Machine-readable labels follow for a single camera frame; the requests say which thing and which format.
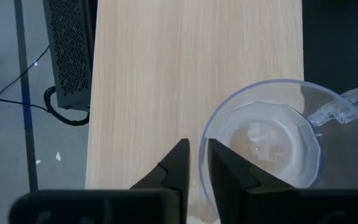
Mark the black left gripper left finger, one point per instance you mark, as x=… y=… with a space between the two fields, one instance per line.
x=176 y=168

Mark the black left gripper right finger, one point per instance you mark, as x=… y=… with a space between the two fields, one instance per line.
x=228 y=174

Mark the wooden shelf with black legs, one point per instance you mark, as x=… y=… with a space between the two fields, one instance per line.
x=166 y=77

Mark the black perforated computer case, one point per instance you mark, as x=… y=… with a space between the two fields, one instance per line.
x=70 y=53

